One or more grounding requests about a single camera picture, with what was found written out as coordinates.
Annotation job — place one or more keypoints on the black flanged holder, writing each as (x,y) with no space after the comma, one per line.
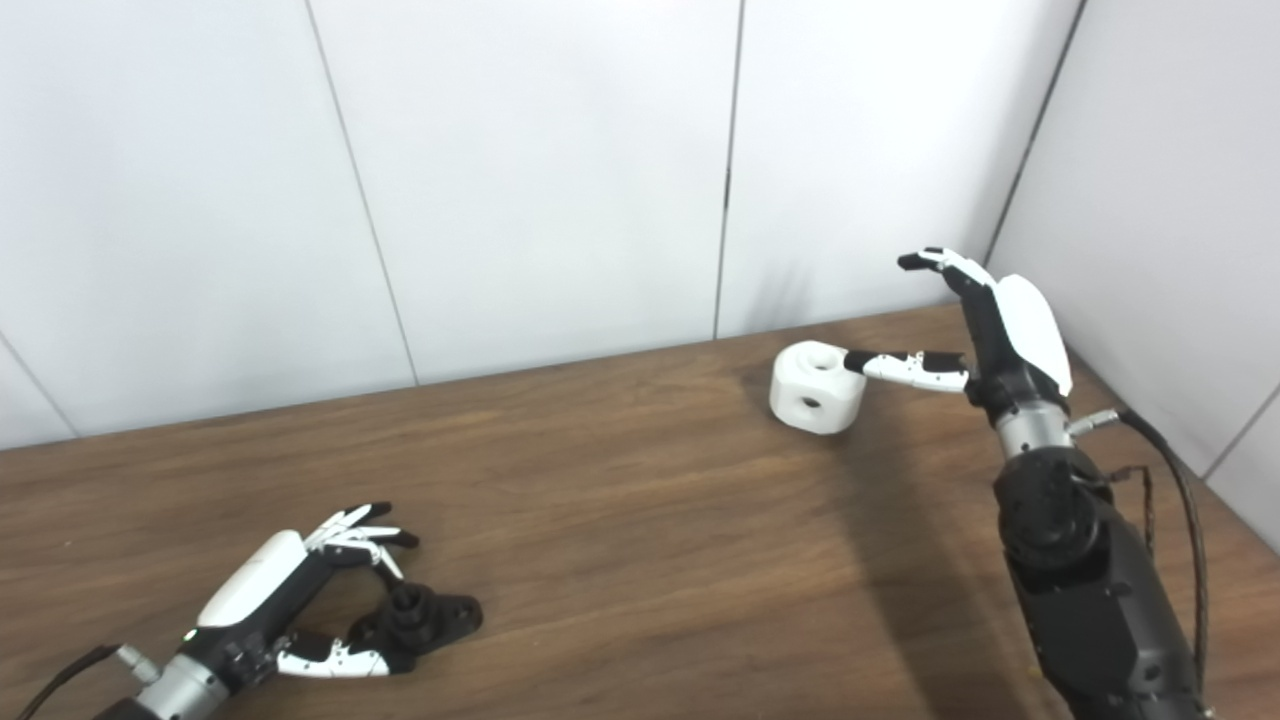
(425,620)

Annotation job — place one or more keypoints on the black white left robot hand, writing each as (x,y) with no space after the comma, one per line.
(250,585)

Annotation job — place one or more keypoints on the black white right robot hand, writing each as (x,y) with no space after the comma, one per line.
(1025,330)

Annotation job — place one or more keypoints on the round white plastic piece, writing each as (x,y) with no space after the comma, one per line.
(815,395)

